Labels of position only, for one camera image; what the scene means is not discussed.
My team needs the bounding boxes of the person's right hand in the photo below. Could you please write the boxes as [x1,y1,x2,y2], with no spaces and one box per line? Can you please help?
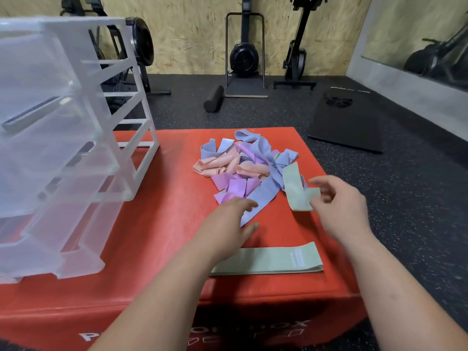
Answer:
[309,175,374,248]

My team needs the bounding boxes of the person's left hand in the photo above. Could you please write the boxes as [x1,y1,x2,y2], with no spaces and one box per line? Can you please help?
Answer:
[190,197,260,269]

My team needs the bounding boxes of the pile of mixed resistance bands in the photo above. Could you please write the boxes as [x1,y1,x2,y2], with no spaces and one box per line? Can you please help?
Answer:
[193,129,306,228]

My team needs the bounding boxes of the green band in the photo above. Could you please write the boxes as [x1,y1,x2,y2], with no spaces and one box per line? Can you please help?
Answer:
[281,162,322,213]

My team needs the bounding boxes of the stack of green bands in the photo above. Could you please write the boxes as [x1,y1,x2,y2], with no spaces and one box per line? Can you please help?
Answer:
[210,241,324,277]

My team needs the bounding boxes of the translucent plastic drawer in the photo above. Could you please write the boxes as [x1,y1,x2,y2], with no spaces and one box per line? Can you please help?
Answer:
[0,95,119,218]
[0,171,121,284]
[0,32,81,132]
[55,193,134,280]

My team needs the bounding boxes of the clear plastic drawer unit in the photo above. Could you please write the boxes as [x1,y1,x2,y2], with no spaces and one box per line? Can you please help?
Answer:
[0,16,160,201]

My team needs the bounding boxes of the person's left forearm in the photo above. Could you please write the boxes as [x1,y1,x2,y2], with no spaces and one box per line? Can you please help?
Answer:
[89,248,227,351]

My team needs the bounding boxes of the person's right forearm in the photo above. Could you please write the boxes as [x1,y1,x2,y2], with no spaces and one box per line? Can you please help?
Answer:
[343,230,468,351]

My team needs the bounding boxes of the red soft plyo box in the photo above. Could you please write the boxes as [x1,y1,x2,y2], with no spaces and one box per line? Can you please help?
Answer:
[0,127,368,351]

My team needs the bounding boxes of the black exercise mat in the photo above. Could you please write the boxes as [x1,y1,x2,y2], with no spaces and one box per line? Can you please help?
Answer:
[308,87,385,154]

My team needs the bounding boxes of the black foam roller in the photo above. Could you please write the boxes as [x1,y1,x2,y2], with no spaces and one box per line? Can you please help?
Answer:
[203,85,225,114]

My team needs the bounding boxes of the black upright rowing machine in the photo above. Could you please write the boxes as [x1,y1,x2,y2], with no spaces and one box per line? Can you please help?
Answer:
[273,0,332,91]

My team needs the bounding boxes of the black ski machine with stand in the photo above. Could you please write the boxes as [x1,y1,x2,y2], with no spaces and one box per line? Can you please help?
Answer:
[223,0,270,99]

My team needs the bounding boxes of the black straps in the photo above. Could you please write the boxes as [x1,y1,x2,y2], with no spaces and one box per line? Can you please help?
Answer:
[324,95,354,108]

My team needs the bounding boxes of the wall mirror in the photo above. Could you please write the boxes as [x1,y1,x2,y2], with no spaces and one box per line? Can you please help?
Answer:
[361,0,468,94]

